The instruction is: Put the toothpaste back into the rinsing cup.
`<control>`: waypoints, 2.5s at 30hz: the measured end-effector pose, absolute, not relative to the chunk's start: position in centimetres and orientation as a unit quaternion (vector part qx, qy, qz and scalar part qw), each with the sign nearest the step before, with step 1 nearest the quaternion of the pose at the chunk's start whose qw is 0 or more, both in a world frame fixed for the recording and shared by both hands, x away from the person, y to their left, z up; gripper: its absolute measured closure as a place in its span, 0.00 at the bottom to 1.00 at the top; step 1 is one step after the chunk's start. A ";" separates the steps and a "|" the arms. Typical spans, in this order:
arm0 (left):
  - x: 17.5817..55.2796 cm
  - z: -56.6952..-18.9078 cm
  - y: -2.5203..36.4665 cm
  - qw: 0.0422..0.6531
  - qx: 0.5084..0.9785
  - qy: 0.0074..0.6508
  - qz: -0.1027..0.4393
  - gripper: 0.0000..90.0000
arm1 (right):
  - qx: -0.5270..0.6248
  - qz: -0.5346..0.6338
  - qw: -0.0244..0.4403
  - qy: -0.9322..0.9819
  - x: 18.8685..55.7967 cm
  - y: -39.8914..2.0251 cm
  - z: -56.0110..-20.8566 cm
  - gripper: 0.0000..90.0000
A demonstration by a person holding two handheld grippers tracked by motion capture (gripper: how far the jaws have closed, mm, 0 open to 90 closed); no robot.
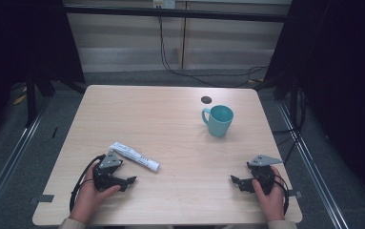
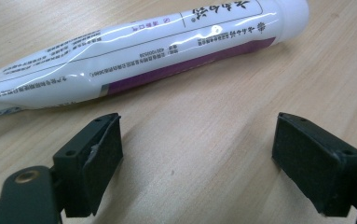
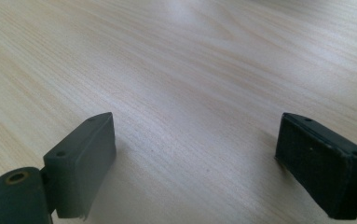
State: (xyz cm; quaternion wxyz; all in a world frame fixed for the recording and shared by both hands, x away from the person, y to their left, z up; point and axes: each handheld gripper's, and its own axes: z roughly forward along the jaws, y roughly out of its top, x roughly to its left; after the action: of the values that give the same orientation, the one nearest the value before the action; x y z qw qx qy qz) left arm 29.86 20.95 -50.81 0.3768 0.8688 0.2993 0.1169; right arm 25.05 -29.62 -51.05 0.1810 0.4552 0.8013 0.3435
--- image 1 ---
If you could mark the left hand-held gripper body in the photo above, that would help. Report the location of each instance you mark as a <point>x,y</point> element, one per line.
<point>108,162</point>

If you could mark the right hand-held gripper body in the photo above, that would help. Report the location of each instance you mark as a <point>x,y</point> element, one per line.
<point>263,175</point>

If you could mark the white toothpaste tube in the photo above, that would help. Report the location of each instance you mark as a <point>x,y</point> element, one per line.
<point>135,156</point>

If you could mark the teal mug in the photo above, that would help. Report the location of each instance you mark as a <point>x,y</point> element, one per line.
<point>219,124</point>

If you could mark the person's right hand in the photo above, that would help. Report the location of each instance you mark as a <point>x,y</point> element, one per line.
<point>273,203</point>

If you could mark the person's left hand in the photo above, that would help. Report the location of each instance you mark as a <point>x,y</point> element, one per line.
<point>86,200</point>

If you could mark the grey tape strip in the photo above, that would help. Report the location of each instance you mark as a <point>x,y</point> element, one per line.
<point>43,198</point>
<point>295,193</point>

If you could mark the black metal stand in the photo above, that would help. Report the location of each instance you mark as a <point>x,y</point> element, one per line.
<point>293,101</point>
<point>30,98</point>

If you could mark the dark round table grommet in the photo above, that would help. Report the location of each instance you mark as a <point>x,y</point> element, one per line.
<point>206,99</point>

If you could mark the yellow floor scrap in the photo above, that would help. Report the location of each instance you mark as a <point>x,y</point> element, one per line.
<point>19,99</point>

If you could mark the black curtain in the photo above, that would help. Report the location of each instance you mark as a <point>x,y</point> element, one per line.
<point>339,79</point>
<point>18,41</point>

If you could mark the black horizontal bar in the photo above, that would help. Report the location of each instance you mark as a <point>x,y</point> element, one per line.
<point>170,13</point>

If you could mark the metal floor rail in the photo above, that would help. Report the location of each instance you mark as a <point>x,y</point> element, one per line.
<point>8,168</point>
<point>310,171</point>

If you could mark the white wall socket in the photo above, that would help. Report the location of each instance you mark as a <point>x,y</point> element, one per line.
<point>164,3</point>

